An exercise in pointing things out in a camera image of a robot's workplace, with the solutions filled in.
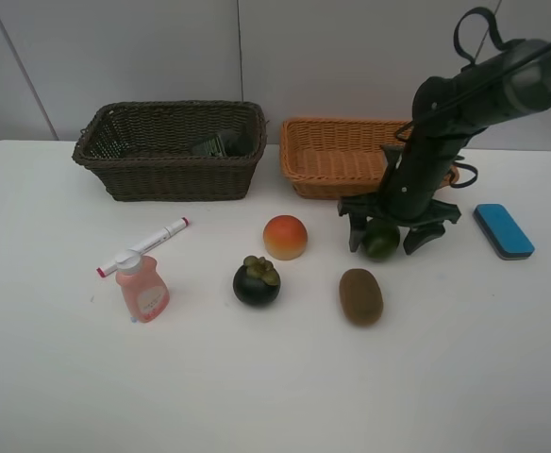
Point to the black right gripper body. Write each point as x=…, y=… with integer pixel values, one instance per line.
x=405, y=194

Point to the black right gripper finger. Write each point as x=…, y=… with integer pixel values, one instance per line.
x=358, y=228
x=421, y=235

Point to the green lime fruit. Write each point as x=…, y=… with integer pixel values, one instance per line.
x=380, y=240

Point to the brown kiwi fruit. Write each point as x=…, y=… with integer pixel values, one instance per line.
x=360, y=297

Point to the orange peach fruit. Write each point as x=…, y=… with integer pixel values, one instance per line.
x=285, y=237

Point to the blue whiteboard eraser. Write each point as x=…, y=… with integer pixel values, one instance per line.
x=503, y=233

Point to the dark purple mangosteen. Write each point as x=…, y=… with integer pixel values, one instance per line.
x=256, y=283

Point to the dark grey ink bottle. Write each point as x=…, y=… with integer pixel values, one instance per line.
x=223, y=144

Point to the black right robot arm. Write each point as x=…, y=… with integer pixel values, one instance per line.
x=446, y=114

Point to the orange wicker basket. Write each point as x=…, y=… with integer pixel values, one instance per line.
x=327, y=158

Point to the pink soap bottle white cap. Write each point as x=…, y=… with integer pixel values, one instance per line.
x=144, y=291

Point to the dark brown wicker basket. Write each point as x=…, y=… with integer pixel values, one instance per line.
x=141, y=151

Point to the white marker pen red caps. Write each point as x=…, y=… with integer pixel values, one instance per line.
x=147, y=244

